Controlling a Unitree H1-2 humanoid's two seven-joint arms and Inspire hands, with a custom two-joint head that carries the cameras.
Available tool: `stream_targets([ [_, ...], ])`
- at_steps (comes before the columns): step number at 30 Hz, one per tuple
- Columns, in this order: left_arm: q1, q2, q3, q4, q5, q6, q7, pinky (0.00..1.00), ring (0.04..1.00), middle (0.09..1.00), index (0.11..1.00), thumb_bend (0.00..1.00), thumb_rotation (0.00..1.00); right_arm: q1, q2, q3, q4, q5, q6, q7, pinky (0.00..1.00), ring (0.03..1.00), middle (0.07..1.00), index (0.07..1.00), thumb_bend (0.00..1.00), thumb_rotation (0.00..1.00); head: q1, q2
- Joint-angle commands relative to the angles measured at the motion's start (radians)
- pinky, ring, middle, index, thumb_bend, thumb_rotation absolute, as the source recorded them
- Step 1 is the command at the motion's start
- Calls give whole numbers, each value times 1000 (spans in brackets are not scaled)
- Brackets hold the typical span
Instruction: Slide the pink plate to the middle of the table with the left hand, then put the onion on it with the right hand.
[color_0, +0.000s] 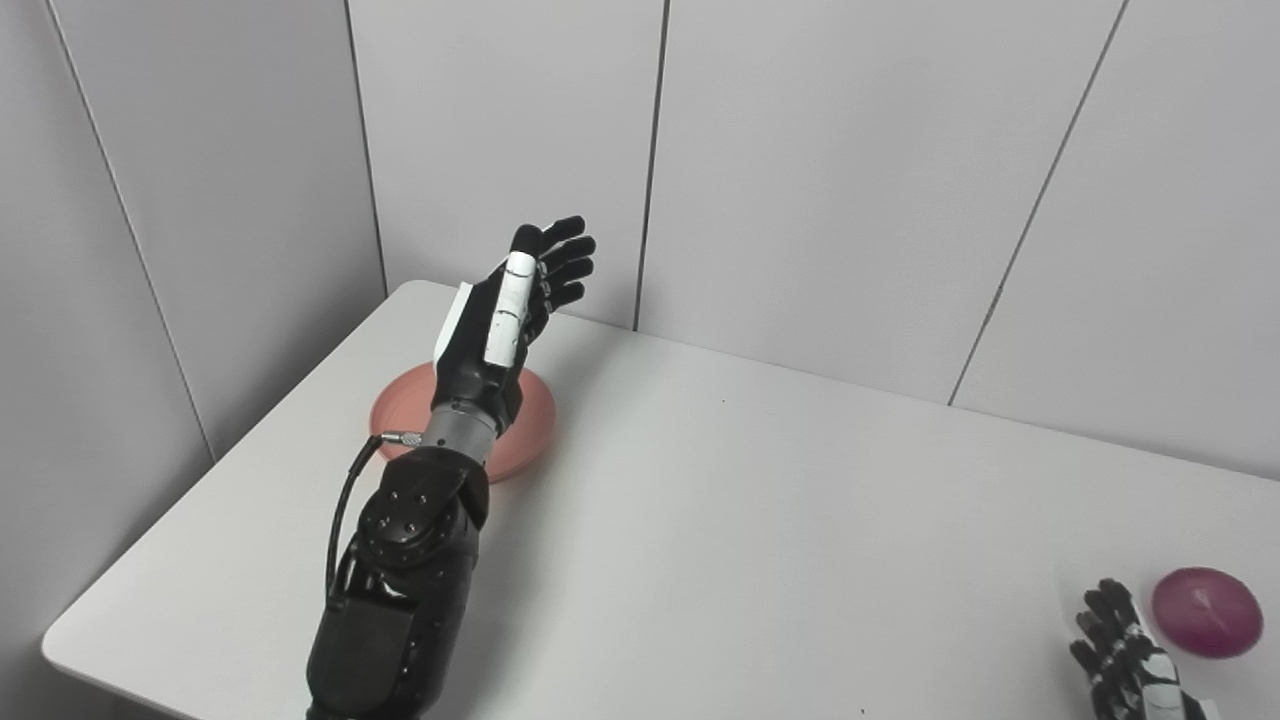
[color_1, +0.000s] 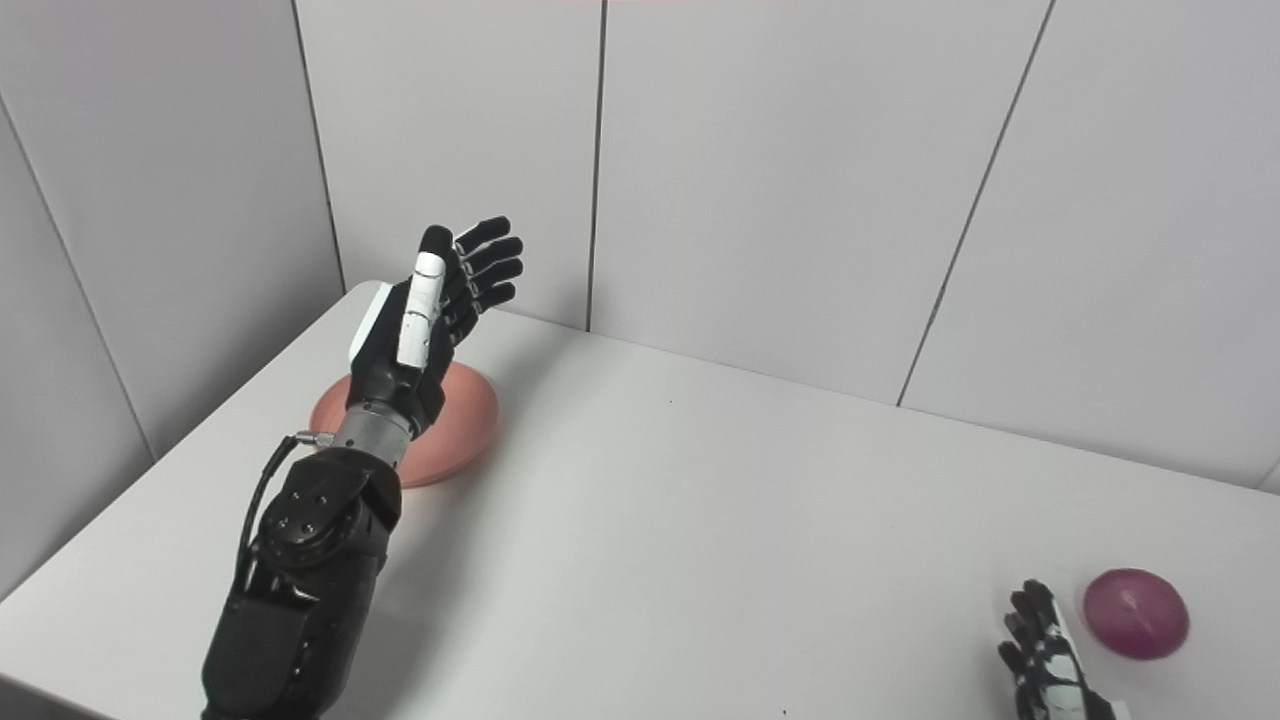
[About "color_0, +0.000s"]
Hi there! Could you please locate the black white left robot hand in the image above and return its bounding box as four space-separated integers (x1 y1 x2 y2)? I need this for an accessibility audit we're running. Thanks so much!
431 215 598 435

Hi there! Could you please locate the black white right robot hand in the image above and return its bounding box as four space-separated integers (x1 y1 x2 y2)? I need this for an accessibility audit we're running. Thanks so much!
1069 578 1223 720

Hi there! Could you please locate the pink round plate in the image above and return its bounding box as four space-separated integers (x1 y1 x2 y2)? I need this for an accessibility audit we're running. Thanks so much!
368 362 557 485

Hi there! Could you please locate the purple red onion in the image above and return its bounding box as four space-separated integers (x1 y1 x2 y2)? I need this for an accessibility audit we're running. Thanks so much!
1150 566 1265 660

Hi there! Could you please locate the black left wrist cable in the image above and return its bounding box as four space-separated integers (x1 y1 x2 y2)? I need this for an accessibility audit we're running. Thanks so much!
324 430 423 613

